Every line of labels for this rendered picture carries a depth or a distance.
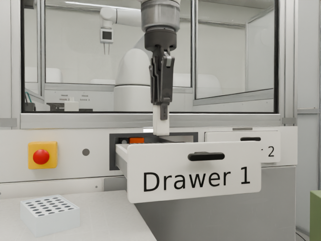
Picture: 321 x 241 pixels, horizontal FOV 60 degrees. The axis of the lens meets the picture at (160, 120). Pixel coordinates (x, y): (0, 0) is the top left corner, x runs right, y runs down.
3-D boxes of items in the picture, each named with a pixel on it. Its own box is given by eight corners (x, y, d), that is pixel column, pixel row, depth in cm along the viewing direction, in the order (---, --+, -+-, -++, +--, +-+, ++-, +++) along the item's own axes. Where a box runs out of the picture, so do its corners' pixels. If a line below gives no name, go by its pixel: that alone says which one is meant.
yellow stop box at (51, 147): (56, 169, 76) (56, 142, 75) (27, 170, 73) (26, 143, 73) (57, 165, 80) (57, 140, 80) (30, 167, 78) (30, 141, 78)
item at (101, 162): (297, 164, 104) (297, 125, 104) (-12, 183, 76) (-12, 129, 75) (195, 141, 195) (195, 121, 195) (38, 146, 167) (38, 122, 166)
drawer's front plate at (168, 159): (261, 191, 60) (261, 141, 60) (128, 203, 52) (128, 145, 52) (256, 190, 62) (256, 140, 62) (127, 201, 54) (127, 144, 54)
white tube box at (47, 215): (80, 226, 56) (80, 207, 56) (36, 237, 51) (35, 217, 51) (58, 210, 66) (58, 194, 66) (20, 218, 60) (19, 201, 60)
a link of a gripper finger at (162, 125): (168, 104, 64) (169, 104, 63) (168, 135, 64) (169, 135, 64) (155, 104, 63) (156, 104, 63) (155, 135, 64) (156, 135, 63)
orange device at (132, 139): (144, 150, 124) (144, 137, 124) (119, 151, 121) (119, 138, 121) (142, 149, 128) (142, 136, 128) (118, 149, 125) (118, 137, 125)
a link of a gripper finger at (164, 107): (165, 97, 63) (170, 96, 60) (166, 119, 63) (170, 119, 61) (159, 97, 63) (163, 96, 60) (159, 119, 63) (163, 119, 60)
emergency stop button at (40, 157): (48, 164, 73) (48, 149, 73) (32, 165, 72) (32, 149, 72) (50, 162, 76) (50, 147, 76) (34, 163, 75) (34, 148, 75)
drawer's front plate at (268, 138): (280, 161, 100) (281, 131, 100) (207, 166, 92) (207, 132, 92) (277, 160, 102) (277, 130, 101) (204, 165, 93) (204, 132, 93)
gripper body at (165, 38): (182, 27, 61) (182, 70, 62) (170, 38, 69) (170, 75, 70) (149, 25, 59) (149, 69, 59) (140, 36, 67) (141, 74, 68)
